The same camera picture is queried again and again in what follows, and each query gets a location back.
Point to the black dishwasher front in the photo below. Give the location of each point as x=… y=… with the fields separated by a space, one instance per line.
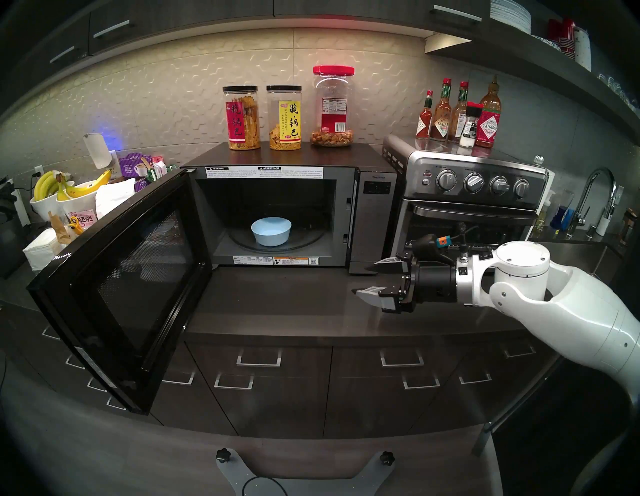
x=560 y=440

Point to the brown paper snack bag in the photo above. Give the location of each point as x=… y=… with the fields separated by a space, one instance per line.
x=60 y=230

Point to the yellow banana bunch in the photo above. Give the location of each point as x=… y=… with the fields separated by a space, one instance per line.
x=85 y=189

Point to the stack of white plates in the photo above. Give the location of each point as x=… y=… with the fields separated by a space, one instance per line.
x=510 y=15

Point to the green Tabasco bottle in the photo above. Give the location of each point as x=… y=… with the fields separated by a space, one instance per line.
x=457 y=120

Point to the clear jar with red lid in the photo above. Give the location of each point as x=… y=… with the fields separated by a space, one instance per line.
x=332 y=115

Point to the black coffee machine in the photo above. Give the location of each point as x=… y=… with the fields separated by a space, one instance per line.
x=10 y=235

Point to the black base knob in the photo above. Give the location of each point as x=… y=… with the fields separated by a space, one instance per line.
x=387 y=458
x=223 y=455

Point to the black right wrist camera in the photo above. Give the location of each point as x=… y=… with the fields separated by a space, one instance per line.
x=430 y=247

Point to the large Tabasco bottle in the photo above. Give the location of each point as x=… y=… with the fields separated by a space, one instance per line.
x=488 y=127

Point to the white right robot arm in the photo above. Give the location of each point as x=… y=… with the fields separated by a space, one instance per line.
x=575 y=300

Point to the stack of red cups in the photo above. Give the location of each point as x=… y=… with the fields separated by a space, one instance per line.
x=565 y=37

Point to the black glass microwave door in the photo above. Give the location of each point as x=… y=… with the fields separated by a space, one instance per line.
x=120 y=300

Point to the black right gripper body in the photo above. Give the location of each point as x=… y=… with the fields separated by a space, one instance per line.
x=435 y=285

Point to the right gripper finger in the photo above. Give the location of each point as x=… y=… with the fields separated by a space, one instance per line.
x=382 y=297
x=392 y=265

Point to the snack jar with red label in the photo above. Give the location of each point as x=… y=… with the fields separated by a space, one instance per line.
x=242 y=125

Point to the dark wooden wall shelf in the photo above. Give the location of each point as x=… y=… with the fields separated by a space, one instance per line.
x=525 y=60

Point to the dark wood wall cabinet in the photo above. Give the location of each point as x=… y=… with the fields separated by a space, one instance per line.
x=175 y=15

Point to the chrome kitchen faucet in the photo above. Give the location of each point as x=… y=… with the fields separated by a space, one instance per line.
x=602 y=170

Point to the colourful sachet packets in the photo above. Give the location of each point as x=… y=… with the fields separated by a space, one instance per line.
x=159 y=167

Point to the stack of white cups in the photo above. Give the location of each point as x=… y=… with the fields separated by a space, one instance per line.
x=582 y=50

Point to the light blue bowl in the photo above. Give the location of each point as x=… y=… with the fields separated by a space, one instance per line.
x=271 y=234

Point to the white shaker with red cap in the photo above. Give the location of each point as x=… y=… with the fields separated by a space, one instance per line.
x=470 y=130

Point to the blue dish soap bottle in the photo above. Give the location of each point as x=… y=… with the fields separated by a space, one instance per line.
x=566 y=219

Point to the large white paper napkin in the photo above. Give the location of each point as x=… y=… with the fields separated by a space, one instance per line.
x=115 y=197

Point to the pink Korean snack pack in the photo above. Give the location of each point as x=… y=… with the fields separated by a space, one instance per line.
x=84 y=220

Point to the stainless steel toaster oven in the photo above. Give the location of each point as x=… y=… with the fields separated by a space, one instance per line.
x=450 y=165

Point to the purple snack bag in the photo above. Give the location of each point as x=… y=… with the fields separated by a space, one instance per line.
x=132 y=165

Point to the dark wood drawer cabinet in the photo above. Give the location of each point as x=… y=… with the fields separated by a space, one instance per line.
x=300 y=400

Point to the snack jar with yellow label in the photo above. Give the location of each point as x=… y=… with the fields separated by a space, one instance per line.
x=284 y=125

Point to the white wall plug-in device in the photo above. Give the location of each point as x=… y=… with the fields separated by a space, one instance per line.
x=97 y=150

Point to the orange-brown Tabasco bottle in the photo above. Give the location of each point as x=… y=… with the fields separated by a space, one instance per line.
x=441 y=125

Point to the yellowish clear soap bottle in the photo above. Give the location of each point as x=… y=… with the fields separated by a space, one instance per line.
x=545 y=212

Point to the greenish banana bunch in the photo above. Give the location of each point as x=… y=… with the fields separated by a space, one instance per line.
x=44 y=185

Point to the small red Tabasco bottle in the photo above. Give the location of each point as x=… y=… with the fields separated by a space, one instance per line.
x=424 y=125

